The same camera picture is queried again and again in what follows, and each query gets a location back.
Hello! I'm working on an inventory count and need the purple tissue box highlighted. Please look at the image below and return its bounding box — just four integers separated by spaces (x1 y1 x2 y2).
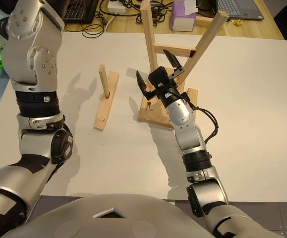
170 0 198 32

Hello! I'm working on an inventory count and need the thin black cable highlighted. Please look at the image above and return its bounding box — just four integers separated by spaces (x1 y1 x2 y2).
81 11 107 39

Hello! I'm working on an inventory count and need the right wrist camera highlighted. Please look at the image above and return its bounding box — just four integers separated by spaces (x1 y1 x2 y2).
148 66 172 88

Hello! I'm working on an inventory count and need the wooden cross bar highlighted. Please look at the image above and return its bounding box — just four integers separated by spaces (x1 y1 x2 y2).
195 16 218 28
153 43 197 59

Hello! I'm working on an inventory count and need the grey laptop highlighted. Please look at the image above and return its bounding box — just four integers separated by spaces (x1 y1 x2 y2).
216 0 265 21

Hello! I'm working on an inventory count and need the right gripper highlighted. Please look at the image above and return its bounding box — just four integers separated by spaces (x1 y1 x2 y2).
136 49 186 108

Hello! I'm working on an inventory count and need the short wooden bar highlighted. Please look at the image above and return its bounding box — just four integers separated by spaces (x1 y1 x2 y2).
99 64 111 98

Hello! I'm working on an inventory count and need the black keyboard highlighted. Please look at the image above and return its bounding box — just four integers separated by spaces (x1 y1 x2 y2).
62 0 96 25

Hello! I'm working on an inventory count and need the wooden leg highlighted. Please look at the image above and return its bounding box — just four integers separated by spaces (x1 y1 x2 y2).
176 10 230 85
140 0 159 75

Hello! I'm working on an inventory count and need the white power adapter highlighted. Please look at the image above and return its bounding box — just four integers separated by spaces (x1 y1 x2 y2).
107 0 126 14

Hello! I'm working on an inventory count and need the wooden seat board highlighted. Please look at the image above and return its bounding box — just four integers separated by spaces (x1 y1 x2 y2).
137 66 199 129

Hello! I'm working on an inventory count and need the wooden bar with slot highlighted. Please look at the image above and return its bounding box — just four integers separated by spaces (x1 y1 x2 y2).
93 71 120 131

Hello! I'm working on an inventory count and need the robot body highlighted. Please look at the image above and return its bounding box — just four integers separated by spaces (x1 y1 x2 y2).
26 193 215 238

